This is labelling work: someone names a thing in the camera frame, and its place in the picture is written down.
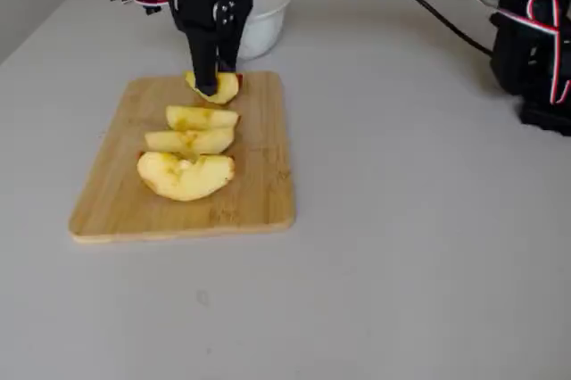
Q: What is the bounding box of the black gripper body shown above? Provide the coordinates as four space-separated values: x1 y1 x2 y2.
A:
170 0 255 37

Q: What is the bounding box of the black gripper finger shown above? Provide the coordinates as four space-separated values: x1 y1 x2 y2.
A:
186 27 220 96
217 34 244 74

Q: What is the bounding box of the apple slice with red skin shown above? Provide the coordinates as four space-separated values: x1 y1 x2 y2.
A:
185 70 244 106

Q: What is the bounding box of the white bowl with butterfly print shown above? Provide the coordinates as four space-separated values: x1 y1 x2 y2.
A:
238 0 294 61

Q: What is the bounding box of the yellow apple slice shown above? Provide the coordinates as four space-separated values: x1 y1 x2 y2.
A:
144 127 236 156
136 151 236 202
165 105 241 132

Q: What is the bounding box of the wooden cutting board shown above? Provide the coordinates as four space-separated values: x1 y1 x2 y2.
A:
68 70 296 245

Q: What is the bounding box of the black cable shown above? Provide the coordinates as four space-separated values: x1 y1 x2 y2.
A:
384 0 495 58

